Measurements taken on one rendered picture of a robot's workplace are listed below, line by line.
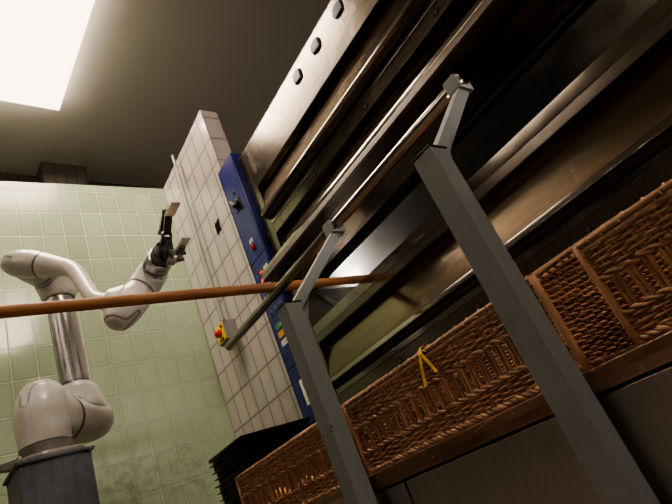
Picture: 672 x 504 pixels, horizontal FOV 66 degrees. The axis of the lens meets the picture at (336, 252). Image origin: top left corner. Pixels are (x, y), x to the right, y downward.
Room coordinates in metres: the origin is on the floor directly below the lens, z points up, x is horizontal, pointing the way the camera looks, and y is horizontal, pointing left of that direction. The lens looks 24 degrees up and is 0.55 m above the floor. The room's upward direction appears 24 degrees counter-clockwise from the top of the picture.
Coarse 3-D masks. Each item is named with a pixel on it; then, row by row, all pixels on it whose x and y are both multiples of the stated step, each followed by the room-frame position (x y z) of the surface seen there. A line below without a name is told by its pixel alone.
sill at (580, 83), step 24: (648, 24) 0.91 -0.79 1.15; (624, 48) 0.95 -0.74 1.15; (600, 72) 1.00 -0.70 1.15; (576, 96) 1.04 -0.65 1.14; (480, 168) 1.26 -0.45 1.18; (432, 216) 1.41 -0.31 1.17; (408, 240) 1.50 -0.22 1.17; (384, 264) 1.59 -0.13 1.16; (360, 288) 1.70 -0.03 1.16; (336, 312) 1.82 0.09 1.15
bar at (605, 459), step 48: (432, 144) 0.67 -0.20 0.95; (432, 192) 0.69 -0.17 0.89; (336, 240) 1.17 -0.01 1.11; (480, 240) 0.67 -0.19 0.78; (528, 288) 0.69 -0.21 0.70; (240, 336) 1.62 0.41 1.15; (288, 336) 1.03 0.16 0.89; (528, 336) 0.67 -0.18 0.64; (576, 384) 0.67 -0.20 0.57; (336, 432) 1.01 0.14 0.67; (576, 432) 0.68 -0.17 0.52; (624, 480) 0.66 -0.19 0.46
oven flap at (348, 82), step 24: (408, 0) 1.15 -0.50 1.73; (384, 24) 1.27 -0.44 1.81; (408, 24) 1.21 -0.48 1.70; (360, 48) 1.38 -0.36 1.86; (384, 48) 1.27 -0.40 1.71; (360, 72) 1.34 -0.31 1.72; (336, 96) 1.49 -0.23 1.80; (312, 120) 1.63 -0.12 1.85; (336, 120) 1.50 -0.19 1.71; (312, 144) 1.59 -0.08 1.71; (288, 168) 1.77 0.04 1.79; (288, 192) 1.80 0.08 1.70; (264, 216) 1.91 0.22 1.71
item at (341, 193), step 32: (512, 0) 0.94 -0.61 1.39; (544, 0) 0.97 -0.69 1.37; (480, 32) 1.00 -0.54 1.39; (512, 32) 1.03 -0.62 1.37; (448, 64) 1.07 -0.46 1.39; (480, 64) 1.10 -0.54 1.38; (512, 64) 1.13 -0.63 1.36; (416, 96) 1.14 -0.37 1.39; (480, 96) 1.21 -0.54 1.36; (384, 128) 1.24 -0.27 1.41; (352, 192) 1.46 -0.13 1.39; (384, 192) 1.51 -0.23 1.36; (320, 224) 1.58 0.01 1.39; (352, 224) 1.63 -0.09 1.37; (288, 256) 1.72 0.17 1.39
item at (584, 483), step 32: (640, 352) 0.64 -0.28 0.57; (608, 384) 0.68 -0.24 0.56; (640, 384) 0.67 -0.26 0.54; (512, 416) 0.79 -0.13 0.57; (544, 416) 0.76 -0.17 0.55; (608, 416) 0.71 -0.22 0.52; (640, 416) 0.68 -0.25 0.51; (448, 448) 0.89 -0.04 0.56; (480, 448) 0.86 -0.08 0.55; (512, 448) 0.82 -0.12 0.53; (544, 448) 0.78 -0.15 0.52; (640, 448) 0.70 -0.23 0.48; (384, 480) 1.02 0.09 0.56; (416, 480) 0.97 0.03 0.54; (448, 480) 0.92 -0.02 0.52; (480, 480) 0.88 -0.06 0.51; (512, 480) 0.84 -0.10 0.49; (544, 480) 0.80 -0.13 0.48; (576, 480) 0.77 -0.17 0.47
